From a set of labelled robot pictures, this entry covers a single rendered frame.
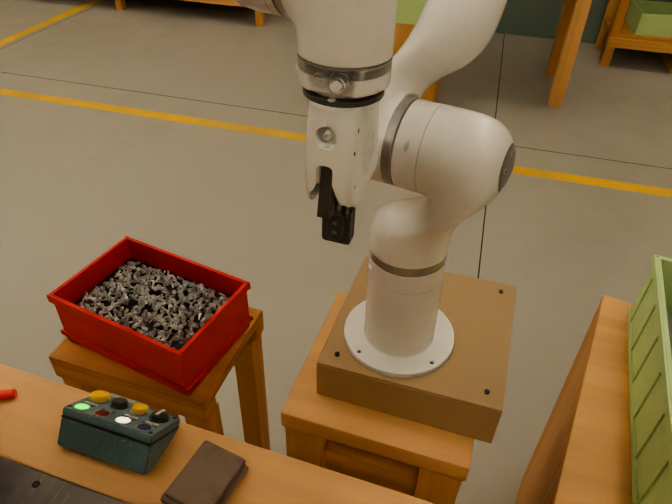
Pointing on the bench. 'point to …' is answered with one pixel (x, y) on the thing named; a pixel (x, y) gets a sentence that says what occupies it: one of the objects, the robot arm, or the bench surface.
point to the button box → (116, 434)
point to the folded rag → (207, 477)
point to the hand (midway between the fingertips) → (338, 223)
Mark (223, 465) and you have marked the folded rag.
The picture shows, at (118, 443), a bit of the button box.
